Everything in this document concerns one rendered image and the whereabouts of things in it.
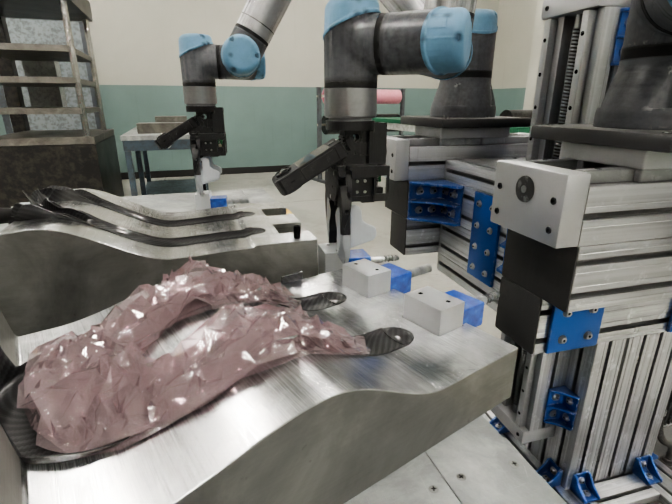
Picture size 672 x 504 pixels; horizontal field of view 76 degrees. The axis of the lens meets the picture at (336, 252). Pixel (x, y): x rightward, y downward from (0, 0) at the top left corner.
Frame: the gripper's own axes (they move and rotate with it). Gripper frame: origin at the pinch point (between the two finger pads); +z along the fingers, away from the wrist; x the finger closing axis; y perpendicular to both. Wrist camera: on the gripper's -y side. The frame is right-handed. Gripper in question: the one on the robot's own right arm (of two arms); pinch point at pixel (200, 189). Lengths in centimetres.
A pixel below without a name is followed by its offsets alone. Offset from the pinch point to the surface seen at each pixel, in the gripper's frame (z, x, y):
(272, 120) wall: 5, 605, 45
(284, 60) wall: -82, 609, 67
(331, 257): 2, -52, 25
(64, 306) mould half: 3, -61, -10
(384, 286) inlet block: 0, -68, 28
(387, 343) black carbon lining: 1, -78, 26
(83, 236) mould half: -6, -60, -6
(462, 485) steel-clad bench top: 6, -91, 28
